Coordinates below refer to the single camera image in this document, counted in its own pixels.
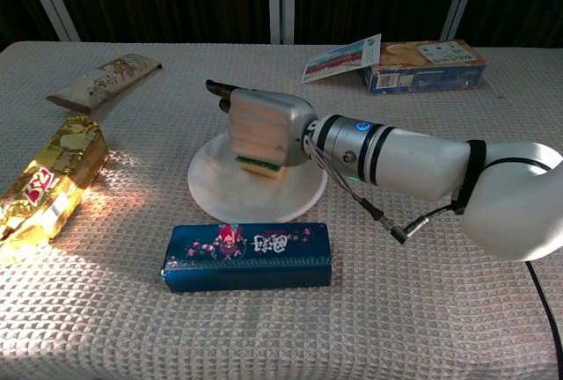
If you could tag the green and yellow sponge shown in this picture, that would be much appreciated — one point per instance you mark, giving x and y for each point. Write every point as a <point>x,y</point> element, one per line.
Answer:
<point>261,168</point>

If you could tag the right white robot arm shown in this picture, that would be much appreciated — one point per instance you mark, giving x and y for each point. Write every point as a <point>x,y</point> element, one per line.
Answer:
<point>422,160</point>

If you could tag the beige waffle-weave tablecloth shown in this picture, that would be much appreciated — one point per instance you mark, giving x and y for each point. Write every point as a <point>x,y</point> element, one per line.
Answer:
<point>132,331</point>

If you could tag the beige snack packet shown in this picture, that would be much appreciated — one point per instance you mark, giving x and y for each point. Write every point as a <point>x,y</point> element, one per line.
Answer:
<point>103,81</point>

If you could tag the blue and red postcard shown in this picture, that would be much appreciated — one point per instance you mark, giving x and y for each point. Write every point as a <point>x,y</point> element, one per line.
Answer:
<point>341,60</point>

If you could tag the gold foil snack package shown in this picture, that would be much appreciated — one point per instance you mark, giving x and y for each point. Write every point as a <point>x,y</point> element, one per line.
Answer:
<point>48,177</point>

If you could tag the blue and orange cracker box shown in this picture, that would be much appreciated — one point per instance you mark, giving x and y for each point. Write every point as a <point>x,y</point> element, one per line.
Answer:
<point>422,72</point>

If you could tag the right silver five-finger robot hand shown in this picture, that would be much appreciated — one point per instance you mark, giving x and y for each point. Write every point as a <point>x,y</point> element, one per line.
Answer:
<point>268,125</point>

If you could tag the dark blue floral box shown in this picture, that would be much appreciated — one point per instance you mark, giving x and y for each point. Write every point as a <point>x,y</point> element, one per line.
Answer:
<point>246,252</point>

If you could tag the white round plate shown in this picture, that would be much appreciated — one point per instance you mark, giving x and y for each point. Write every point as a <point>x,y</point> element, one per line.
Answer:
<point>246,199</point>

